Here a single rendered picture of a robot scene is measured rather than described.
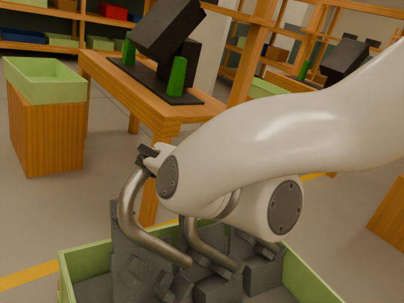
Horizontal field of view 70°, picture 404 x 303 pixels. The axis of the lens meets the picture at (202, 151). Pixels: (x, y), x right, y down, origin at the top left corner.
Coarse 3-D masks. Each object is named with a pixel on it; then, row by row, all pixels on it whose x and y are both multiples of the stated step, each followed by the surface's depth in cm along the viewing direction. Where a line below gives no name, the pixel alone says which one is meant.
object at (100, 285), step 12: (108, 276) 78; (84, 288) 74; (96, 288) 75; (108, 288) 75; (276, 288) 88; (84, 300) 71; (96, 300) 72; (108, 300) 73; (252, 300) 83; (264, 300) 84; (276, 300) 84; (288, 300) 85
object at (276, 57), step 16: (240, 0) 656; (304, 0) 495; (320, 16) 482; (336, 16) 504; (272, 32) 604; (288, 32) 526; (304, 32) 511; (320, 32) 516; (240, 48) 623; (272, 48) 568; (320, 48) 532; (224, 64) 719; (272, 64) 559; (288, 64) 573
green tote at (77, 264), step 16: (176, 224) 86; (208, 224) 94; (224, 224) 100; (176, 240) 90; (64, 256) 69; (80, 256) 72; (96, 256) 75; (288, 256) 89; (64, 272) 64; (80, 272) 74; (96, 272) 78; (288, 272) 89; (304, 272) 84; (64, 288) 66; (288, 288) 90; (304, 288) 85; (320, 288) 80
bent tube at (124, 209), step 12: (144, 168) 55; (132, 180) 54; (144, 180) 55; (120, 192) 54; (132, 192) 54; (120, 204) 54; (132, 204) 55; (120, 216) 54; (132, 216) 55; (132, 228) 55; (132, 240) 56; (144, 240) 57; (156, 240) 59; (156, 252) 59; (168, 252) 61; (180, 252) 63; (180, 264) 63
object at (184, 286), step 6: (180, 276) 72; (174, 282) 72; (180, 282) 71; (186, 282) 70; (174, 288) 71; (180, 288) 70; (186, 288) 69; (174, 294) 70; (180, 294) 69; (186, 294) 68; (180, 300) 68
